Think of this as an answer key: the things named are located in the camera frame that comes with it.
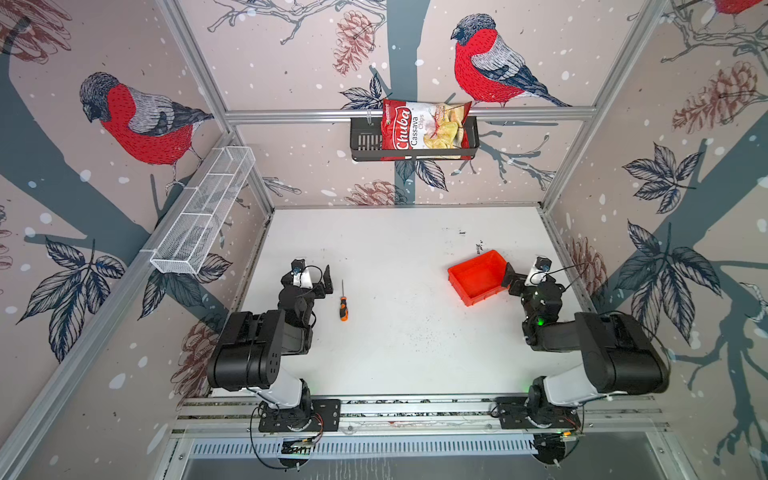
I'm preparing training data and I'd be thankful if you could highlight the orange black screwdriver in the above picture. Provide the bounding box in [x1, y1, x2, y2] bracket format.
[339, 289, 349, 322]

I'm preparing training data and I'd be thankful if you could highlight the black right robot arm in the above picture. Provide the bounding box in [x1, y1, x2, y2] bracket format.
[497, 257, 670, 429]

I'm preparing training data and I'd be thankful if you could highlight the red cassava chips bag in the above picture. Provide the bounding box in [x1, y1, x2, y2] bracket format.
[382, 100, 472, 148]

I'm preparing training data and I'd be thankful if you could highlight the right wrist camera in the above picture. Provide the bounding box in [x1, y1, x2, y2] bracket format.
[525, 256, 552, 286]

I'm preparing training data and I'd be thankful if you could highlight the black wire wall basket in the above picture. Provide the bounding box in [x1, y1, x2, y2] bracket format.
[350, 116, 480, 162]

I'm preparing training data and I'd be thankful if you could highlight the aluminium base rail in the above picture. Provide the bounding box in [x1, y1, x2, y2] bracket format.
[169, 393, 672, 438]

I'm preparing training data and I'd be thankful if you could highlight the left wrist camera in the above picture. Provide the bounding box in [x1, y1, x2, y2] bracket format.
[291, 259, 313, 289]

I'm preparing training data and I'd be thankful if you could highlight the white wire mesh shelf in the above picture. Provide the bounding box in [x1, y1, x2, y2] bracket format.
[150, 146, 255, 275]

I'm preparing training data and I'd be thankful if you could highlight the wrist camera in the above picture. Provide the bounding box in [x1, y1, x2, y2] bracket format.
[291, 259, 313, 289]
[525, 256, 552, 286]

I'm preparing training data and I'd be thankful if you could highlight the red plastic bin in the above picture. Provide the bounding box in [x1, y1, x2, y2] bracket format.
[447, 250, 507, 307]

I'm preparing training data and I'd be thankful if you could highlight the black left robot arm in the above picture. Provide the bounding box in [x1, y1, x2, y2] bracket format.
[206, 259, 340, 434]

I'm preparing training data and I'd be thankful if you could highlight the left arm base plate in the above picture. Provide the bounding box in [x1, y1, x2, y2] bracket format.
[256, 398, 341, 433]

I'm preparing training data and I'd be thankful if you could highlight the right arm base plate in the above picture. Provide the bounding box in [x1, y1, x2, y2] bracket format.
[490, 396, 582, 430]

